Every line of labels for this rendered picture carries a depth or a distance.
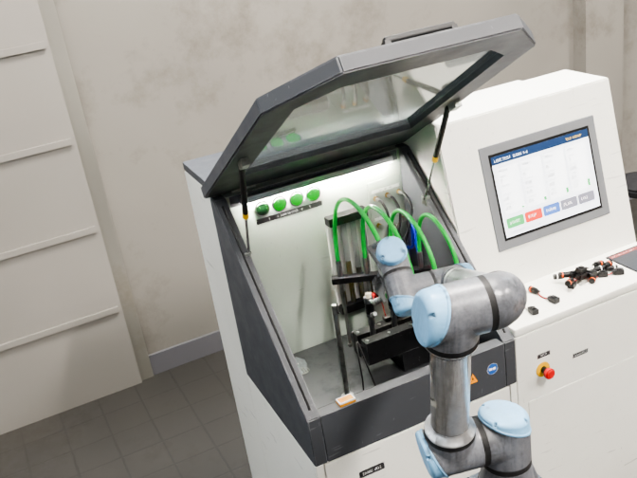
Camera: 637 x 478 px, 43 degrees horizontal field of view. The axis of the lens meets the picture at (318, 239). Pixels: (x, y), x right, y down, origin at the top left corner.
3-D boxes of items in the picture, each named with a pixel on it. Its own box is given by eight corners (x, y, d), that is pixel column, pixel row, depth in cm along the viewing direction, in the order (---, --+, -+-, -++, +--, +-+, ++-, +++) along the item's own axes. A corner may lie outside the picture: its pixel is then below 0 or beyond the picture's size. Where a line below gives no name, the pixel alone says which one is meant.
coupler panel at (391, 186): (381, 268, 277) (371, 186, 265) (376, 266, 280) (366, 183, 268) (413, 258, 282) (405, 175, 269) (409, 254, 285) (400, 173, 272)
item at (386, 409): (328, 462, 228) (320, 416, 222) (321, 453, 232) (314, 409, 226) (506, 387, 249) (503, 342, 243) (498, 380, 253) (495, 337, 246)
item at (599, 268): (572, 295, 257) (572, 280, 255) (550, 283, 266) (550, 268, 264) (627, 273, 264) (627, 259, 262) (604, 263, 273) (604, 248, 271)
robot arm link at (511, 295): (544, 265, 157) (463, 252, 205) (492, 277, 155) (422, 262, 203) (555, 321, 157) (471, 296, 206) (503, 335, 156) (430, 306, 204)
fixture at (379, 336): (372, 384, 253) (366, 343, 247) (357, 370, 262) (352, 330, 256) (462, 349, 265) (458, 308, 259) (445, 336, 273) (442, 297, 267)
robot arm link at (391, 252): (381, 269, 196) (371, 238, 199) (382, 283, 206) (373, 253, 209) (411, 261, 196) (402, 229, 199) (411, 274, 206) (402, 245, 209)
